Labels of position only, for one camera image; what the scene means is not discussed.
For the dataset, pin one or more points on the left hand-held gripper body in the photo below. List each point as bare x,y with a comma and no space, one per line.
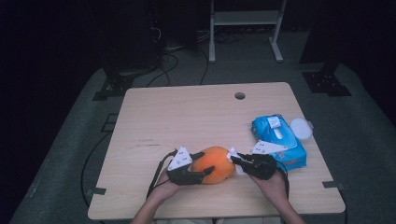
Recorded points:
186,177

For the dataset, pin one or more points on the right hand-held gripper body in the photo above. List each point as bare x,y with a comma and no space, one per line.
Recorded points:
261,166

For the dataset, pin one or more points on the orange plush toy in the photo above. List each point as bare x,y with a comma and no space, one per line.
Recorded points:
214,165

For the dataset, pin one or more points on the white wet wipe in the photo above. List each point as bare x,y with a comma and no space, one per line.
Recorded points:
233,154

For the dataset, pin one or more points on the blue wet wipes pack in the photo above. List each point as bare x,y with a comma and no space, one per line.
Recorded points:
289,161

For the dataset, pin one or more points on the person's right hand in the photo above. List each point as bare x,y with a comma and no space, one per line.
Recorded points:
272,188

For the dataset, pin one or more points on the person's left hand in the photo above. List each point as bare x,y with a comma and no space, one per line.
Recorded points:
165,189

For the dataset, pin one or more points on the white oval plastic lid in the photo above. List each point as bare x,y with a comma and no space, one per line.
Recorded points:
301,127

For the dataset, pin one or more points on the grey tape strip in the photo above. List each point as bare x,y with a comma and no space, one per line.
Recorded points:
97,191
333,184

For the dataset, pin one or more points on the black stand base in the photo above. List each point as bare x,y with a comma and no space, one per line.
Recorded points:
327,82
116,85

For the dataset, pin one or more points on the black floor frame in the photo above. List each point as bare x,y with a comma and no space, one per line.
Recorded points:
109,123

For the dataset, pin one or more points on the white metal stand frame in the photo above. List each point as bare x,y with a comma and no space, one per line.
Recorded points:
243,17

